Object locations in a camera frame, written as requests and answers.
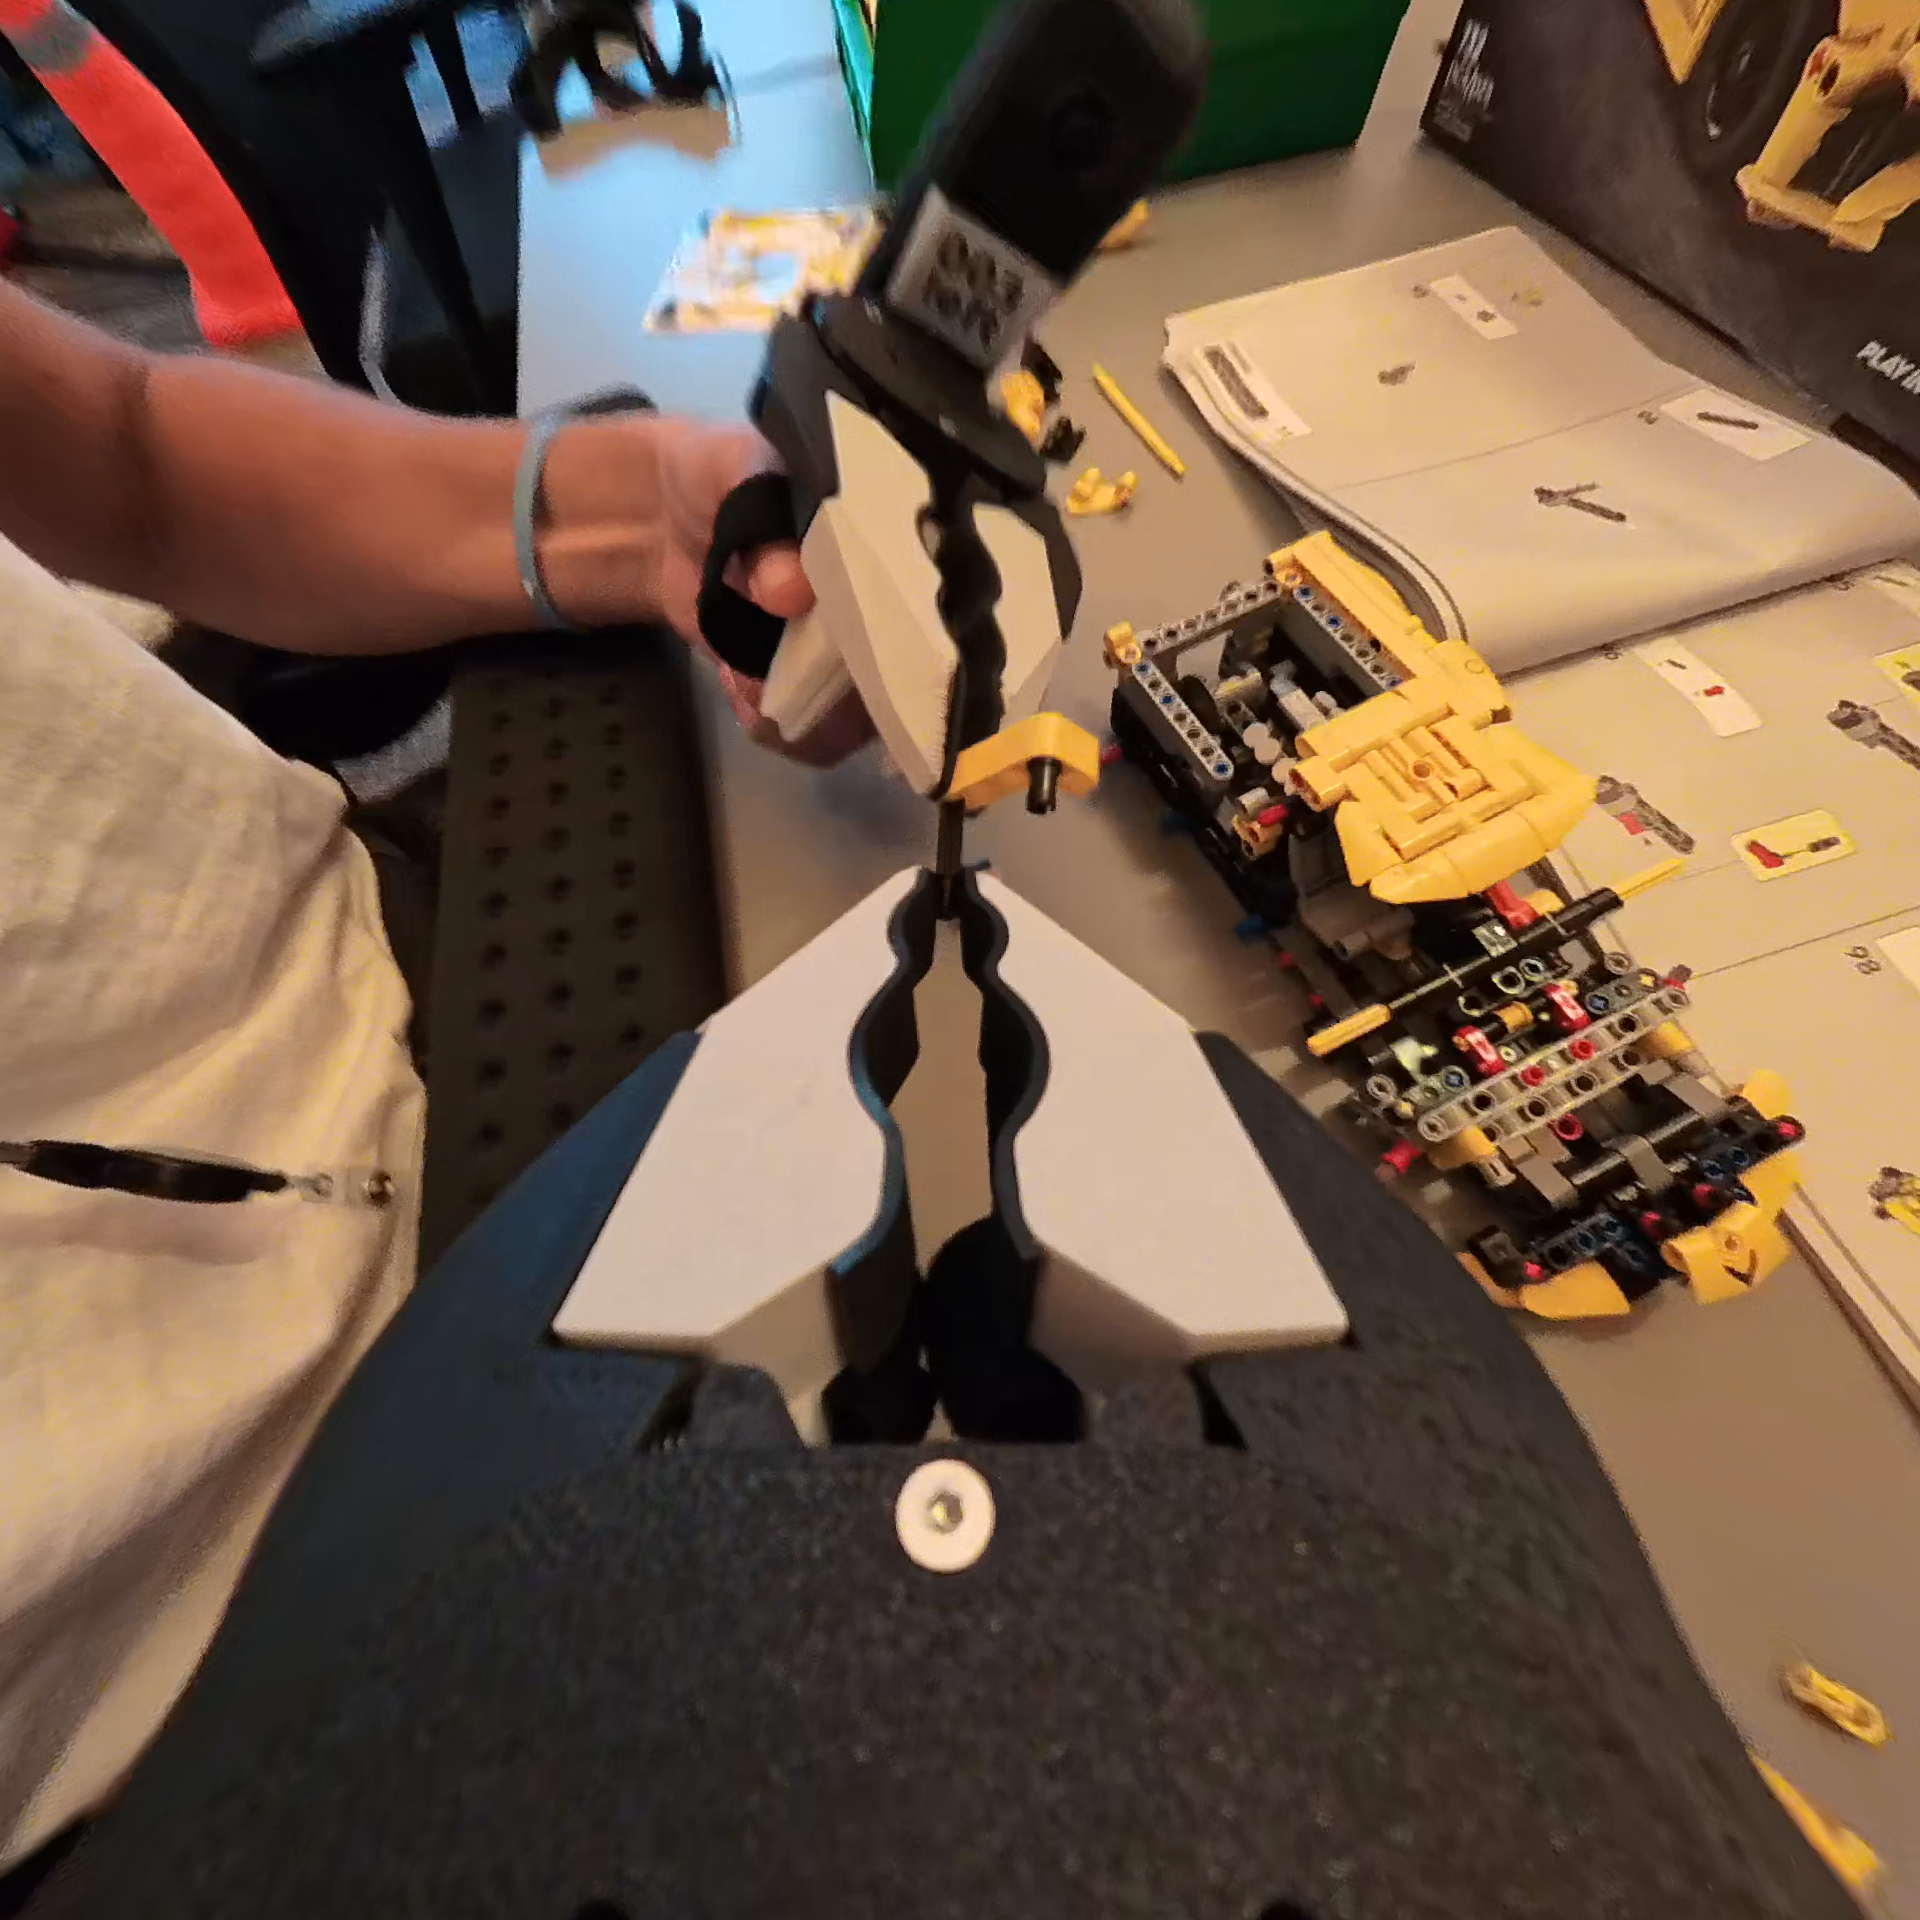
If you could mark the scattered coloured brick pins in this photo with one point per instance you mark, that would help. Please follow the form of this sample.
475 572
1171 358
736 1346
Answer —
1833 1702

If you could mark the green storage bin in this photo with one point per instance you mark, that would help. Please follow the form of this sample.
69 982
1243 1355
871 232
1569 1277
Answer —
1276 75

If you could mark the partly built toy brick car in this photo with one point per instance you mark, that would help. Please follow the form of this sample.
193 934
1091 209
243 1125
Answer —
1425 779

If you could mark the toy car set box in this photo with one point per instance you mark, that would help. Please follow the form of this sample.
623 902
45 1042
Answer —
1652 148

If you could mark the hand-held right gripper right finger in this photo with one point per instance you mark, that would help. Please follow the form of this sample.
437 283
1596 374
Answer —
1184 1185

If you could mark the black office chair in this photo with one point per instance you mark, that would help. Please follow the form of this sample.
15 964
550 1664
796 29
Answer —
436 224

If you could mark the person's left forearm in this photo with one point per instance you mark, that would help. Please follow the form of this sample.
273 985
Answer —
300 493

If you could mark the colourful printed leaflet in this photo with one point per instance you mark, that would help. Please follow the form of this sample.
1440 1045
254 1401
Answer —
750 269

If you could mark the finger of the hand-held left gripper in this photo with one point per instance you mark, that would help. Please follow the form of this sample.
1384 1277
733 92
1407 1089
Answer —
879 598
1038 598

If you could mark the person's white shirt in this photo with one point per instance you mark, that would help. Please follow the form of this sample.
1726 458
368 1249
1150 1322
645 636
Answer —
150 900

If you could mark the black device green lights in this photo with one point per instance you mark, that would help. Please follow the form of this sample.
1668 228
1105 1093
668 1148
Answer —
600 60

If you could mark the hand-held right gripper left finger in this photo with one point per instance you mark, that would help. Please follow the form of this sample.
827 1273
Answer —
721 1185

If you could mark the person's left hand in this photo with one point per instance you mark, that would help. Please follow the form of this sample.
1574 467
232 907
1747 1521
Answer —
645 524

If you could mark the black brick axle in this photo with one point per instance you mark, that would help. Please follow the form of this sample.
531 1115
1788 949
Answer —
949 856

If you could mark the open instruction booklet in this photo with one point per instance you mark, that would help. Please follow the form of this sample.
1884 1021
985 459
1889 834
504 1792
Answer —
1769 931

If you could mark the yellow angled brick beam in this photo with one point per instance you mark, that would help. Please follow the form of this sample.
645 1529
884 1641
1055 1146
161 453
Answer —
1020 750

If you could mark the scattered yellow black bricks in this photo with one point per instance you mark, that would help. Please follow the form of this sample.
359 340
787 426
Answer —
1142 427

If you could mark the grey desk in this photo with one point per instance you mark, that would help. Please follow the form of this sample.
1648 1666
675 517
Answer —
1652 1425

